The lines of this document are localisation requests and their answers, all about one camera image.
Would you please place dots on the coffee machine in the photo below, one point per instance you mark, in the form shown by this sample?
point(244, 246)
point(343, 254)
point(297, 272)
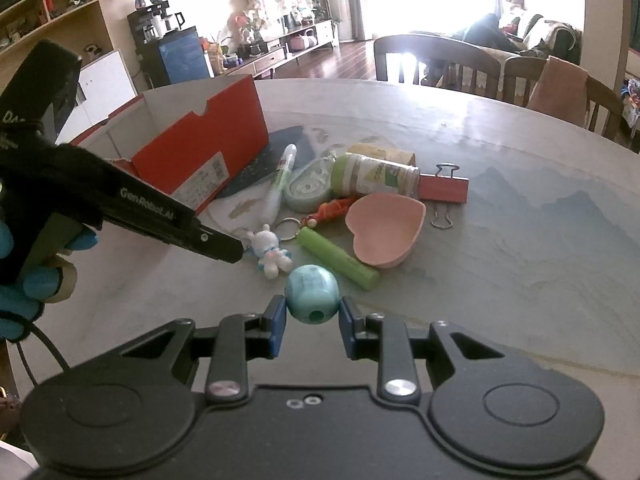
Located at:
point(154, 22)

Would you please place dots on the pink heart box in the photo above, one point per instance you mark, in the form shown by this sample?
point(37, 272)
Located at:
point(385, 228)

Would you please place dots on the white rabbit astronaut keychain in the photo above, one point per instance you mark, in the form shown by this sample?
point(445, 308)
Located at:
point(272, 259)

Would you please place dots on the green cylinder tube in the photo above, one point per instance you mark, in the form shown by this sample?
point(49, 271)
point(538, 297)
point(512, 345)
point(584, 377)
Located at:
point(337, 259)

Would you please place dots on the white green pen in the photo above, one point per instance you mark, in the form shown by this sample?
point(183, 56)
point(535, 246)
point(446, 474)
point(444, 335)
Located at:
point(273, 199)

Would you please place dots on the sofa with clothes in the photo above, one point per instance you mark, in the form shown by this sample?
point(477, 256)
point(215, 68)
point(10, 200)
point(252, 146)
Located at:
point(525, 34)

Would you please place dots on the correction tape dispenser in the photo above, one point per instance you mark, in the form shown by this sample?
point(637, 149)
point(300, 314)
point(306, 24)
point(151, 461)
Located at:
point(310, 186)

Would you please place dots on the blue cabinet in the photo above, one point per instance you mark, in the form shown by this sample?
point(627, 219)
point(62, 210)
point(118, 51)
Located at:
point(177, 57)

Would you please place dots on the red binder clip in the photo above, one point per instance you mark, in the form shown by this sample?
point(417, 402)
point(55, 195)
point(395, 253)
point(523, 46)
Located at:
point(443, 189)

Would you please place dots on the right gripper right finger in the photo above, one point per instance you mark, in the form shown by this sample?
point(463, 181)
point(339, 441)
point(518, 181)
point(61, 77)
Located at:
point(386, 339)

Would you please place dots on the grey curtain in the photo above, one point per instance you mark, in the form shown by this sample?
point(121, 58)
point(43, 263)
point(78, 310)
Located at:
point(356, 20)

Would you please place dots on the red cardboard shoebox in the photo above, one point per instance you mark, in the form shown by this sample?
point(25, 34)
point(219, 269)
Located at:
point(187, 140)

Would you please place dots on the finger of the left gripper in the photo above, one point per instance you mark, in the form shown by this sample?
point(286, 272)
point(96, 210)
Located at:
point(216, 245)

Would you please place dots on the wooden wall shelf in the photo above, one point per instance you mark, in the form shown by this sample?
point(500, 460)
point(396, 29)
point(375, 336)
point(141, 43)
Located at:
point(77, 25)

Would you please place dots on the wooden TV console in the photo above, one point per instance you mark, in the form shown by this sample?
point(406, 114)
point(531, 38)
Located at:
point(287, 48)

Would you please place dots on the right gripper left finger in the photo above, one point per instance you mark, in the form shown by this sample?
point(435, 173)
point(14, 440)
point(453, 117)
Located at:
point(168, 357)

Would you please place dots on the blue gloved left hand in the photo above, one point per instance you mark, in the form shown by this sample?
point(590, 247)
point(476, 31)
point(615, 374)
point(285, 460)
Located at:
point(52, 281)

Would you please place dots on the yellow small box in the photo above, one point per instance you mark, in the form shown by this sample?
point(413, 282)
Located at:
point(383, 152)

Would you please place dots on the teal egg toy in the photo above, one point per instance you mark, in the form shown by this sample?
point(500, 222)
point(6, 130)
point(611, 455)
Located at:
point(312, 294)

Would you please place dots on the wooden chair with towel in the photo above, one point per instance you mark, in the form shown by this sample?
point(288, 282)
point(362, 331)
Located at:
point(521, 74)

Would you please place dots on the orange carrot charm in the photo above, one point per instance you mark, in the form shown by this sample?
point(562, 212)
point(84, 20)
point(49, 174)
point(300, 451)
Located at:
point(329, 211)

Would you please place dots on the pink towel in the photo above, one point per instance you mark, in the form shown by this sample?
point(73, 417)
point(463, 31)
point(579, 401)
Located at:
point(561, 92)

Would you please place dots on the dark wooden chair far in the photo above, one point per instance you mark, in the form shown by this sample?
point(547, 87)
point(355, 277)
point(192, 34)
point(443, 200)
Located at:
point(435, 61)

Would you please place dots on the white cupboard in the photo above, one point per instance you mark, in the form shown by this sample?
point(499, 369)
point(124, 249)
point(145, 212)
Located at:
point(104, 86)

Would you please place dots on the green lid bottle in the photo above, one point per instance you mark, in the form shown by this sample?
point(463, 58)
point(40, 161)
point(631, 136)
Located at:
point(356, 174)

